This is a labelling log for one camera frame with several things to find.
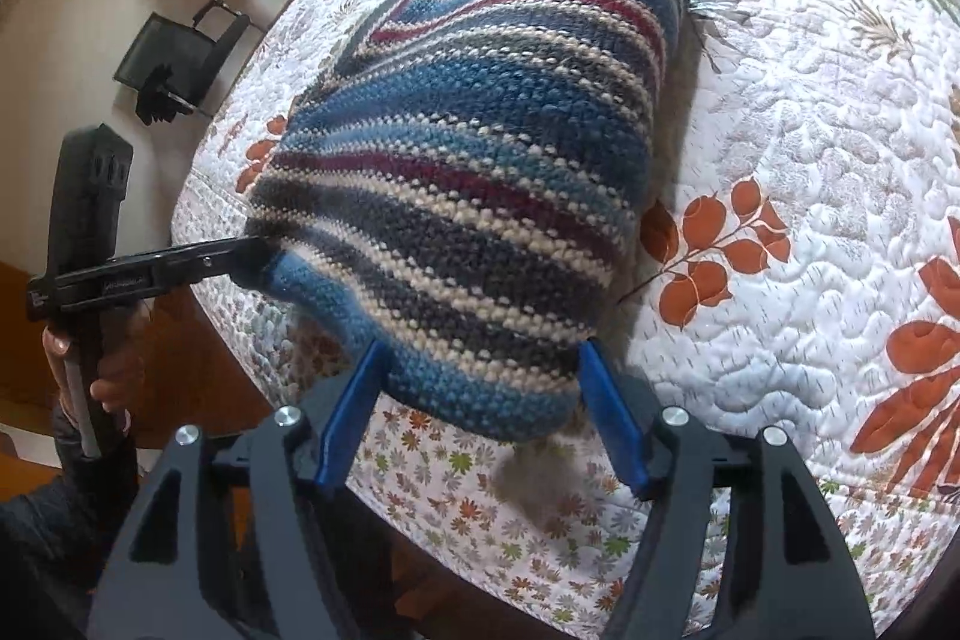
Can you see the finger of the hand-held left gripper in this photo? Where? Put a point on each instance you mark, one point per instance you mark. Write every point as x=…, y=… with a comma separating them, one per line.
x=214, y=257

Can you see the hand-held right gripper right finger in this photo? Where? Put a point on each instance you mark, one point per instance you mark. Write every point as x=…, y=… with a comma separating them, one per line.
x=611, y=419

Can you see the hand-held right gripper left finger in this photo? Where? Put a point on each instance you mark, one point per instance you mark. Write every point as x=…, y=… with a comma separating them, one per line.
x=352, y=415

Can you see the striped blue knit sweater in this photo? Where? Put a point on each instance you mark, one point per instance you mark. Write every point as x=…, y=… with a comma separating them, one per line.
x=465, y=197

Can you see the person's left forearm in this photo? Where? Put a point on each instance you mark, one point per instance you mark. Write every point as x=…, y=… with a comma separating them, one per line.
x=52, y=535

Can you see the person's left hand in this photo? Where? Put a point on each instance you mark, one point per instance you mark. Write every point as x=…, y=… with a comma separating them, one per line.
x=112, y=381

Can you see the black office chair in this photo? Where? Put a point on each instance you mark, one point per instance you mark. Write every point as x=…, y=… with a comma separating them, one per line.
x=169, y=55

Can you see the white floral quilted bedspread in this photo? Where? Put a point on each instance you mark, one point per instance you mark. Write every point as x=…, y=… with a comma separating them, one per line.
x=787, y=123

